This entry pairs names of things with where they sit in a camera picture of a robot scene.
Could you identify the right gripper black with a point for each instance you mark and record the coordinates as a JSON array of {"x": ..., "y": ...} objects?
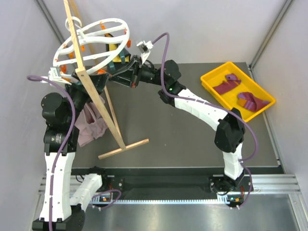
[{"x": 129, "y": 75}]

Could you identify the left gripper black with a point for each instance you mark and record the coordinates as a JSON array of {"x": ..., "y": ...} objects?
[{"x": 98, "y": 81}]

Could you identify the pink sock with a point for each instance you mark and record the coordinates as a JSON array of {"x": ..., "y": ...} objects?
[{"x": 90, "y": 123}]

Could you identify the maroon orange striped sock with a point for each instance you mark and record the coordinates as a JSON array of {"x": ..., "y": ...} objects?
[{"x": 250, "y": 102}]

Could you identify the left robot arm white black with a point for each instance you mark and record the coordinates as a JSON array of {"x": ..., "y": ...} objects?
[{"x": 62, "y": 211}]

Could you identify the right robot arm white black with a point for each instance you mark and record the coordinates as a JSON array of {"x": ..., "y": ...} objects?
[{"x": 227, "y": 125}]

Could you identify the maroon sock flat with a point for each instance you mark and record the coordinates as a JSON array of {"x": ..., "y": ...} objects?
[{"x": 225, "y": 86}]

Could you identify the purple sock piece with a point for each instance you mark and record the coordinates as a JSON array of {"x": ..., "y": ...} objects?
[{"x": 233, "y": 77}]

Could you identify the yellow plastic tray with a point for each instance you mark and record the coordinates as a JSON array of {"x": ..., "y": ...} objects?
[{"x": 229, "y": 99}]

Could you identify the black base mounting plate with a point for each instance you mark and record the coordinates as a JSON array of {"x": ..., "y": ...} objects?
[{"x": 205, "y": 178}]

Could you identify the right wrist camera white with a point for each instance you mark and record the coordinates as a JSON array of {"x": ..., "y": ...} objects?
[{"x": 145, "y": 49}]

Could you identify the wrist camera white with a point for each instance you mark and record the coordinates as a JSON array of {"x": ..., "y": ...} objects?
[
  {"x": 54, "y": 75},
  {"x": 145, "y": 49}
]

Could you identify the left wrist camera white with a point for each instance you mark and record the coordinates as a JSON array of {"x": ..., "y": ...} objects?
[{"x": 54, "y": 75}]

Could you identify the grey slotted cable duct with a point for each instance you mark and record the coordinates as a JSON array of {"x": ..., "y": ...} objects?
[{"x": 106, "y": 199}]

